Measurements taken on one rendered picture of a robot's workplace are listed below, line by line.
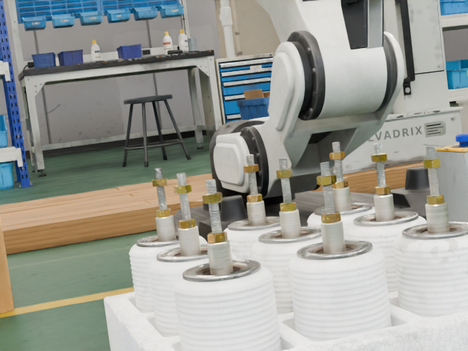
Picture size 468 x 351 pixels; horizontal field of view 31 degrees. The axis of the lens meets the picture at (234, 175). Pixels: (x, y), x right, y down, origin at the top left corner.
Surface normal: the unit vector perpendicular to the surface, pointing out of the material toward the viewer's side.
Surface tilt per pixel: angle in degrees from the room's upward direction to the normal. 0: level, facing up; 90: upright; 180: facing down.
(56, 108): 90
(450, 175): 90
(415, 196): 45
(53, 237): 90
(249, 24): 90
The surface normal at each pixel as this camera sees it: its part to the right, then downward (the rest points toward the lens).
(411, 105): 0.29, 0.06
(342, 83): 0.31, 0.35
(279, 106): -0.95, 0.14
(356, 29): -0.59, 0.15
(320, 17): 0.11, -0.69
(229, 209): -0.25, -0.06
